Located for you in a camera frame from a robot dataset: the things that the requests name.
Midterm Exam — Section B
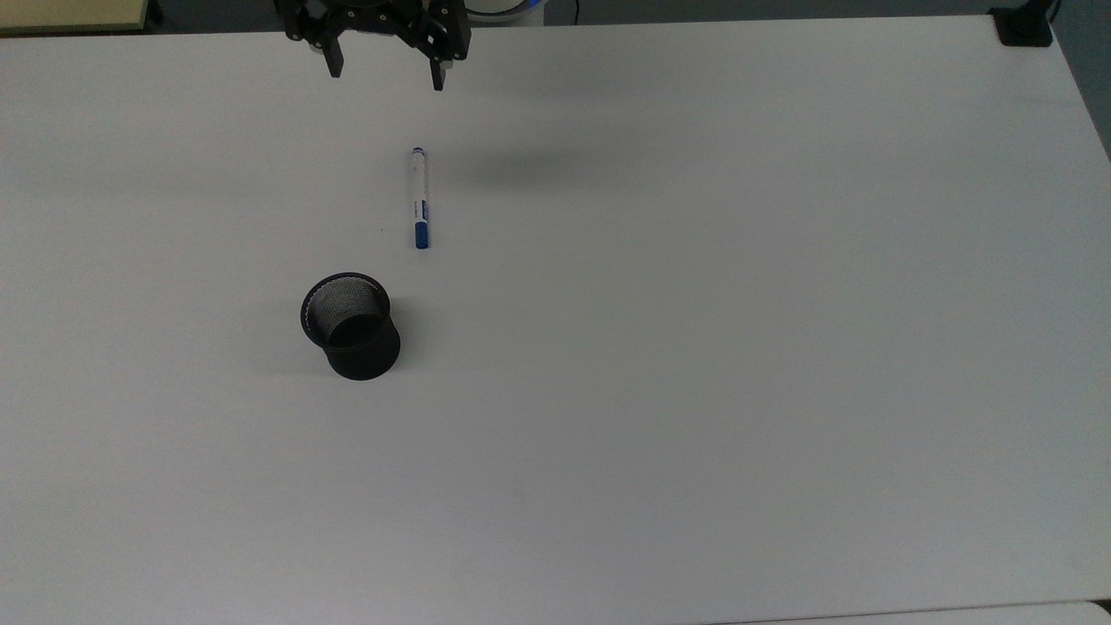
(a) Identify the pale yellow board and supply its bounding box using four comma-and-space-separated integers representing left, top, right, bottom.
0, 0, 150, 36

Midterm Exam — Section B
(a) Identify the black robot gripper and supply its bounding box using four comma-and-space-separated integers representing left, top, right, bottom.
276, 0, 472, 92

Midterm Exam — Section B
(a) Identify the black clamp-mounted pole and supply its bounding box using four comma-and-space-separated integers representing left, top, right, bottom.
989, 0, 1062, 48

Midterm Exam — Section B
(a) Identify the black mesh pen cup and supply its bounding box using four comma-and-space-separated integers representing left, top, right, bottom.
299, 273, 403, 381

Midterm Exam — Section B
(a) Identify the white marker with blue cap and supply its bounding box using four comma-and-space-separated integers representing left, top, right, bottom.
410, 147, 431, 250

